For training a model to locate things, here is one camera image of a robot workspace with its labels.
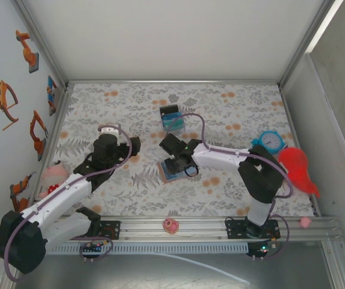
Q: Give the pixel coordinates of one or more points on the clear acrylic card box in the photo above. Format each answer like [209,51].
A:
[182,132]

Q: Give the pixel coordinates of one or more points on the black card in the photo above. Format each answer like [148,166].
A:
[169,109]

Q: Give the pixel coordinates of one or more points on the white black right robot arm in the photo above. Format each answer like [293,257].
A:
[220,155]

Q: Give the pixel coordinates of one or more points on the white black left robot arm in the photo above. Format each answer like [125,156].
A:
[60,192]

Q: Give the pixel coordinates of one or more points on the teal VIP card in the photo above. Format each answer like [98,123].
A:
[169,123]

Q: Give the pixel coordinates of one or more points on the blue card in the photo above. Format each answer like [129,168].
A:
[169,116]

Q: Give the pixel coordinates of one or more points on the floral table mat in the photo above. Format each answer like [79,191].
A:
[160,198]

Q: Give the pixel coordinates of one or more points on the small pink round toy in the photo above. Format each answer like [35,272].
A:
[171,225]

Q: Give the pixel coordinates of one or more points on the pink plush doll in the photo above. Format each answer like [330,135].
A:
[53,176]

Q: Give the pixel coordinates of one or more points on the blue alarm clock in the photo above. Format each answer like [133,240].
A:
[270,141]

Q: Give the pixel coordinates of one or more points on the small electronics board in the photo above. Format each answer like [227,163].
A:
[92,247]
[261,250]

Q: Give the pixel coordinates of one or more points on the white plastic tube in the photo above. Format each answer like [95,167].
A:
[208,266]

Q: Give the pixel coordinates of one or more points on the red plastic toy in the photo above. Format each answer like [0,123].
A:
[297,168]

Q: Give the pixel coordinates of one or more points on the small pink pig figure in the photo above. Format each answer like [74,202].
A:
[305,222]

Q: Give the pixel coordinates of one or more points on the aluminium extrusion frame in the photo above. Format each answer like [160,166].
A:
[148,229]

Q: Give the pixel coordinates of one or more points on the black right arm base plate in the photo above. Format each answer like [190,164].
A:
[235,228]

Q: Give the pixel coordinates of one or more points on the blue orange wall sticker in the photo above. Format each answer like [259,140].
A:
[51,90]

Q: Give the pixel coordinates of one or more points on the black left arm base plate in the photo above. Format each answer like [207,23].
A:
[112,230]

